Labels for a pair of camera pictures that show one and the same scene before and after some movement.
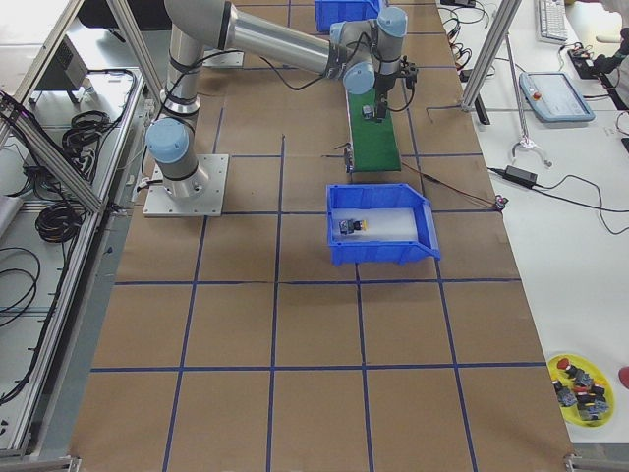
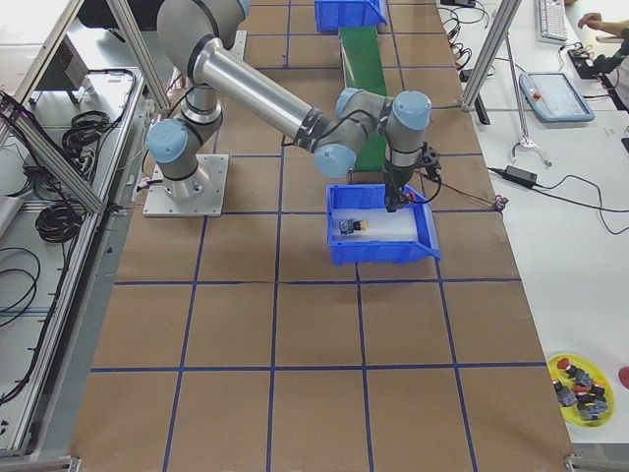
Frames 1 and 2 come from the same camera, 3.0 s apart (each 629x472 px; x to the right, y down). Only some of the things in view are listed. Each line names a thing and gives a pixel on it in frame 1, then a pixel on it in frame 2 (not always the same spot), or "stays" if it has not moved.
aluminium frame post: (507, 16) stays
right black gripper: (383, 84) to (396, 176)
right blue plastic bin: (379, 223) stays
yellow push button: (349, 226) stays
